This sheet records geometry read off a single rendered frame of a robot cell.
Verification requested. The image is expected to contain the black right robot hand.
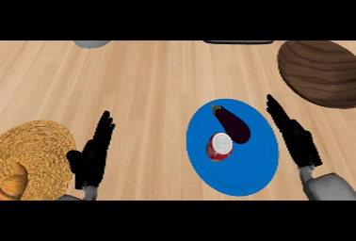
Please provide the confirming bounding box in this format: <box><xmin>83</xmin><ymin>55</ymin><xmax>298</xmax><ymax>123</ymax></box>
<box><xmin>265</xmin><ymin>93</ymin><xmax>323</xmax><ymax>169</ymax></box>

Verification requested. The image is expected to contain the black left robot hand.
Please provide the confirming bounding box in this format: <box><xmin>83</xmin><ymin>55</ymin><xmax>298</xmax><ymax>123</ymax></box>
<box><xmin>64</xmin><ymin>110</ymin><xmax>116</xmax><ymax>191</ymax></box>

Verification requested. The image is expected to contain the blue oval plate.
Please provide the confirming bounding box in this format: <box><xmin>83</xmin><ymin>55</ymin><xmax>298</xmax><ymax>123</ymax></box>
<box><xmin>184</xmin><ymin>98</ymin><xmax>280</xmax><ymax>198</ymax></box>

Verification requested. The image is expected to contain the red can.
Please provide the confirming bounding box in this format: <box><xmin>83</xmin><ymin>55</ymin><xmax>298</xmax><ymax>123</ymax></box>
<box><xmin>203</xmin><ymin>132</ymin><xmax>234</xmax><ymax>163</ymax></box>

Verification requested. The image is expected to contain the brown wooden bowl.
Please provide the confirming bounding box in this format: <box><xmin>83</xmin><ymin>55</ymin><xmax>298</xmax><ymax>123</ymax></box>
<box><xmin>274</xmin><ymin>40</ymin><xmax>356</xmax><ymax>110</ymax></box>

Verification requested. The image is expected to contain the woven wicker basket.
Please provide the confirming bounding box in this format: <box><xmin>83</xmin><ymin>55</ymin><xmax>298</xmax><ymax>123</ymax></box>
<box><xmin>0</xmin><ymin>120</ymin><xmax>78</xmax><ymax>201</ymax></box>

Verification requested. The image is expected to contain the dark purple eggplant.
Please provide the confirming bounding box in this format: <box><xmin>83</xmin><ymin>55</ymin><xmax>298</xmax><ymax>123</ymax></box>
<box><xmin>209</xmin><ymin>104</ymin><xmax>250</xmax><ymax>145</ymax></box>

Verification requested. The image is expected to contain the golden croissant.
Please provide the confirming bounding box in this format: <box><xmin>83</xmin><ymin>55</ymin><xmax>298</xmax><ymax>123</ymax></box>
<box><xmin>0</xmin><ymin>161</ymin><xmax>30</xmax><ymax>201</ymax></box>

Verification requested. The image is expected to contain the dark flat appliance edge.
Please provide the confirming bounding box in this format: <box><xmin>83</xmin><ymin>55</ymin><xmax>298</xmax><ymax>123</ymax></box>
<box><xmin>202</xmin><ymin>40</ymin><xmax>274</xmax><ymax>45</ymax></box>

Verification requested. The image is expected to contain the grey rounded object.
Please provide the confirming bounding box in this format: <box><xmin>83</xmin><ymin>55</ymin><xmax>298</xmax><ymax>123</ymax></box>
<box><xmin>72</xmin><ymin>40</ymin><xmax>112</xmax><ymax>49</ymax></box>

